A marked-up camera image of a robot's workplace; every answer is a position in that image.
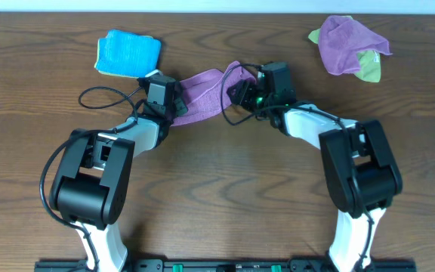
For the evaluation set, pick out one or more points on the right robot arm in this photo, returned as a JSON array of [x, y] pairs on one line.
[[361, 174]]

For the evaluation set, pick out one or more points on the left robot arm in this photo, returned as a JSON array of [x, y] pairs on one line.
[[90, 186]]

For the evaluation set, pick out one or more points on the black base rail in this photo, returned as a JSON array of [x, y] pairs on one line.
[[294, 265]]

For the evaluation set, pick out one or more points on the purple cloth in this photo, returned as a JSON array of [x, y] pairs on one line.
[[202, 92], [340, 40]]

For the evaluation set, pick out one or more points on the folded blue cloth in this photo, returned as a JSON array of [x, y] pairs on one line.
[[127, 53]]

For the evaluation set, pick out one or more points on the light green cloth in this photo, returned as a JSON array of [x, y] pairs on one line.
[[370, 63]]

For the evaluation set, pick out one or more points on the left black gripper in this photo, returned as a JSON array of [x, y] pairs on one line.
[[182, 106]]

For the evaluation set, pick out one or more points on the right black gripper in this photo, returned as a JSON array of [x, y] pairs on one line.
[[244, 90]]

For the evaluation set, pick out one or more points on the yellow-green cloth under blue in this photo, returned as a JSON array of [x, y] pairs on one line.
[[102, 72]]

